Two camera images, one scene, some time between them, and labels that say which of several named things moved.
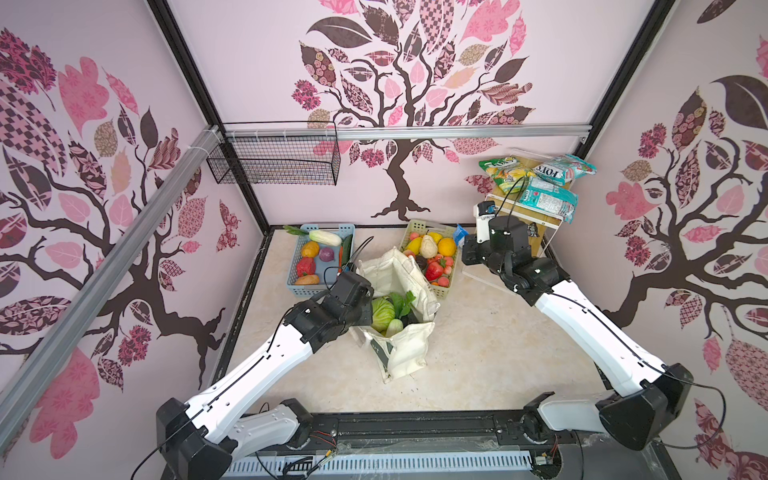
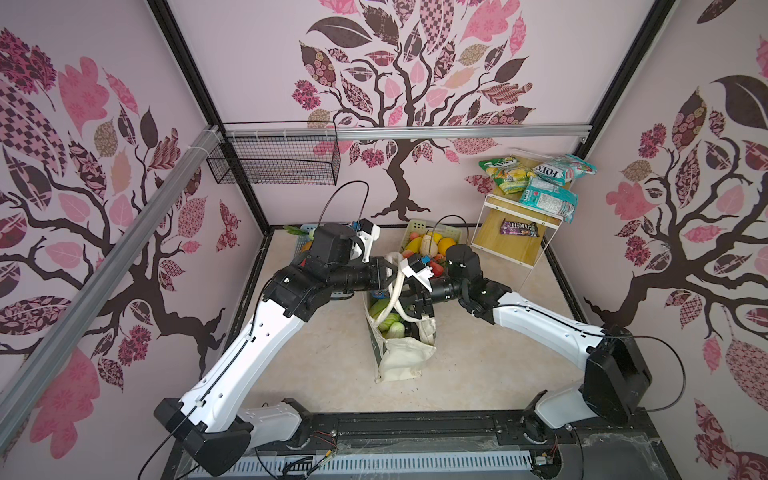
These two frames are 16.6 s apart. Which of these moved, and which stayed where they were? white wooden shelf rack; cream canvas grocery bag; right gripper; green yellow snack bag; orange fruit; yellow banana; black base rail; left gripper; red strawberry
Moved: right gripper; left gripper; cream canvas grocery bag
Stayed: green yellow snack bag; red strawberry; yellow banana; black base rail; white wooden shelf rack; orange fruit
